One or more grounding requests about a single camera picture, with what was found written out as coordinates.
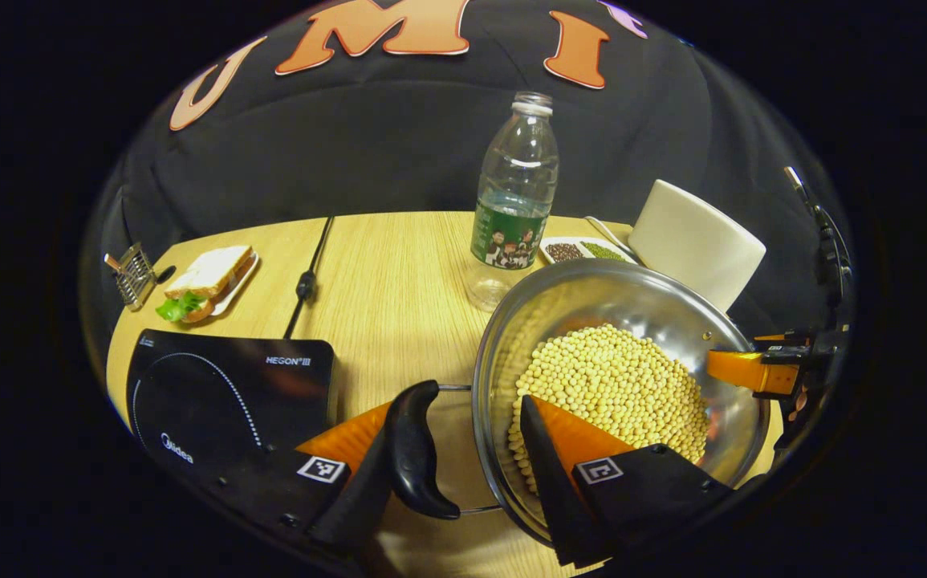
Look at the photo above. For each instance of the white divided plate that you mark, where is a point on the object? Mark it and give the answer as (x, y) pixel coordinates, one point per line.
(583, 243)

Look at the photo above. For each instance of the sandwich with lettuce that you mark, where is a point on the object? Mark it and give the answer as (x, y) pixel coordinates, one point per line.
(210, 273)

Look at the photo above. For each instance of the brown beans heap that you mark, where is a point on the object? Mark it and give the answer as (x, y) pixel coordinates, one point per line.
(565, 252)

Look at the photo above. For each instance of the clear plastic water bottle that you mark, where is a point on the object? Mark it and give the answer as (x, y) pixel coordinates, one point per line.
(515, 185)

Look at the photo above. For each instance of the green mung beans heap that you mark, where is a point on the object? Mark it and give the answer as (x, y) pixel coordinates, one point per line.
(603, 251)

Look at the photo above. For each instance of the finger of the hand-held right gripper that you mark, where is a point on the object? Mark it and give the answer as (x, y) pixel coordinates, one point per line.
(740, 369)
(780, 343)

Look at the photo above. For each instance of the white toaster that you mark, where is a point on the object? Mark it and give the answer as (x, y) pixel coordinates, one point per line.
(696, 241)

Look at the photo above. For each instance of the black induction cooktop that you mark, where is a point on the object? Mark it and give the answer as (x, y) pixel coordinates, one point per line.
(214, 401)

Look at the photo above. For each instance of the black backdrop cloth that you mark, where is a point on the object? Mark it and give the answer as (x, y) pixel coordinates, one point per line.
(399, 152)

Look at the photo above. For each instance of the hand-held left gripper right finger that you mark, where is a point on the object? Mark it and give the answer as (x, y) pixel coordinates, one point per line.
(555, 498)

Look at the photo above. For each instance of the pile of soybeans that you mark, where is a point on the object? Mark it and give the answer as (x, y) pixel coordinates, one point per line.
(615, 377)

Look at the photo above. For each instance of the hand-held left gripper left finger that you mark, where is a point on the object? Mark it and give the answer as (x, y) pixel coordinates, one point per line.
(343, 506)

